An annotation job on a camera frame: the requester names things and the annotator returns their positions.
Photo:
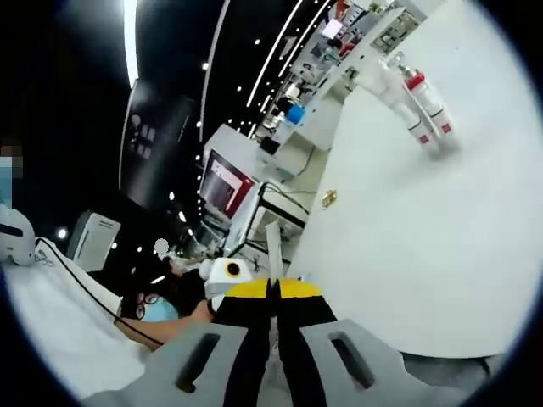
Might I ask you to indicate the gold foil packet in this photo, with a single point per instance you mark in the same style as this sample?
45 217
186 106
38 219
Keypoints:
329 198

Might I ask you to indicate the small bright screen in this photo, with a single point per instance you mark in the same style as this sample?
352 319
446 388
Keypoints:
332 29

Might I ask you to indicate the wide ceiling light strip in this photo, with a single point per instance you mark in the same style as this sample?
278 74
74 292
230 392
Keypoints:
131 42

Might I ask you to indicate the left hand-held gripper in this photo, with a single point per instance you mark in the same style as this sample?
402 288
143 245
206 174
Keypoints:
220 280

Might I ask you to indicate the white skincare tube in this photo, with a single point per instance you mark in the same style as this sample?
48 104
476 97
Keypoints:
382 80

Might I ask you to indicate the red-collared white skincare bottle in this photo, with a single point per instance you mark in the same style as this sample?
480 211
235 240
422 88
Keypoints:
415 82

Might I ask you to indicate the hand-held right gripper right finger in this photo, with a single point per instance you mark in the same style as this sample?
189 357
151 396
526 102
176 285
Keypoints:
305 322

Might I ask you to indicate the person's white shirt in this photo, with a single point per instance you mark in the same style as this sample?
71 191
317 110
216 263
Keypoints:
63 322

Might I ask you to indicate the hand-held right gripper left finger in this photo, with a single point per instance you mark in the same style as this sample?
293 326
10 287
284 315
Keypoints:
242 330

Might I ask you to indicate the blue face mask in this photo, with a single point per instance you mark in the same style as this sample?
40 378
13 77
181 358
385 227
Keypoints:
4 186

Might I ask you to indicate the small white card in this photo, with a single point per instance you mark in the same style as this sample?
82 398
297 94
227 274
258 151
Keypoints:
273 250

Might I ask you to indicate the white standing desk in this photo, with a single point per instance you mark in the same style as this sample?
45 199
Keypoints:
271 212

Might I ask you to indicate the blue bin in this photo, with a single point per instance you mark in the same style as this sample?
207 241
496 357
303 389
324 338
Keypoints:
296 114

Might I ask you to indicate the large computer monitor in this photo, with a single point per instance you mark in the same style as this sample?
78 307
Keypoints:
225 182

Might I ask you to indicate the open cluttered shelf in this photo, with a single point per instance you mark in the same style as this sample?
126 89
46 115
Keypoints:
396 31

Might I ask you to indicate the black hanging ceiling panel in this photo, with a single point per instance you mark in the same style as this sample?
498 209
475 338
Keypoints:
157 161

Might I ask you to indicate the white ceiling air conditioner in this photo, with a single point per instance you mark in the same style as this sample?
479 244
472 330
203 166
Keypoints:
95 241

